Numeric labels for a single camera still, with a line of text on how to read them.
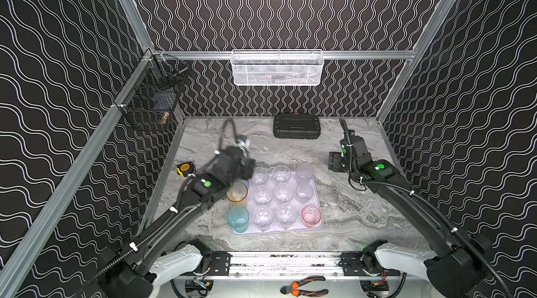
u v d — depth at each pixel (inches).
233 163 20.3
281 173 37.3
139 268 15.3
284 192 33.7
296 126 43.3
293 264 30.0
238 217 32.3
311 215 33.0
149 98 36.4
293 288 27.1
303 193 35.7
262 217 32.9
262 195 33.7
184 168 38.1
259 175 37.5
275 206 33.7
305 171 36.2
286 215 33.5
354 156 23.1
